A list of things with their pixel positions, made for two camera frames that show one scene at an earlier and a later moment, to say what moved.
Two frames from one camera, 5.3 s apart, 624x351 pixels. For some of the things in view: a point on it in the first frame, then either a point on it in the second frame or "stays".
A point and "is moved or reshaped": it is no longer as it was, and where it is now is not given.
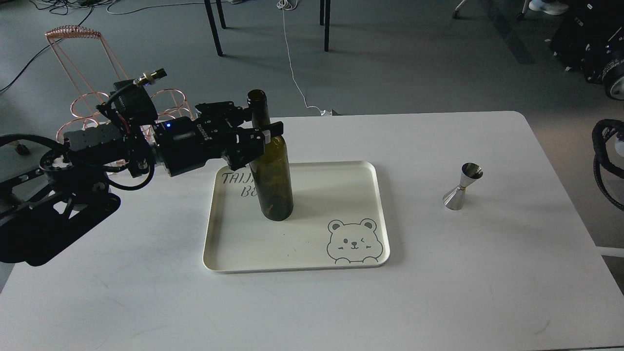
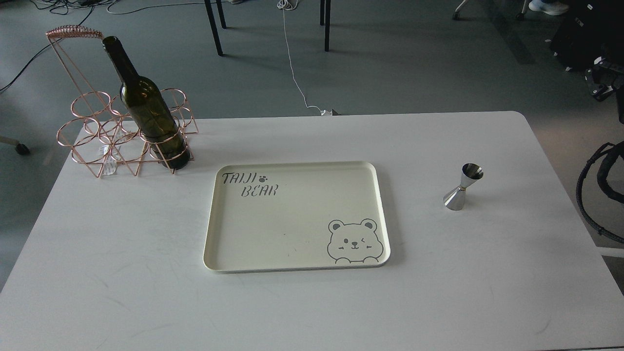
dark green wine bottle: (272, 180) is moved or reshaped
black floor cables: (63, 6) stays
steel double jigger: (454, 199) stays
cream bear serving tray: (337, 221) stays
